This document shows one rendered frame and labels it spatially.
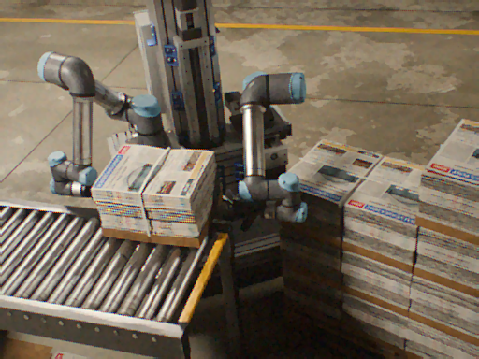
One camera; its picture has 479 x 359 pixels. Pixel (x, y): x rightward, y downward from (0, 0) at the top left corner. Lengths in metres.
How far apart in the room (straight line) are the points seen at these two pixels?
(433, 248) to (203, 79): 1.22
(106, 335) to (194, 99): 1.19
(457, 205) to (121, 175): 1.15
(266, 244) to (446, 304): 1.03
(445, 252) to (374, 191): 0.35
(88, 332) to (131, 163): 0.62
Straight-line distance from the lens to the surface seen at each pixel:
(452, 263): 2.29
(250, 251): 3.04
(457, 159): 2.18
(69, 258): 2.32
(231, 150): 2.85
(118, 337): 2.05
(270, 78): 2.33
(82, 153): 2.44
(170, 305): 2.04
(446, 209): 2.15
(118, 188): 2.18
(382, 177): 2.47
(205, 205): 2.21
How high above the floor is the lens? 2.24
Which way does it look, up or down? 35 degrees down
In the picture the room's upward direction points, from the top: 6 degrees counter-clockwise
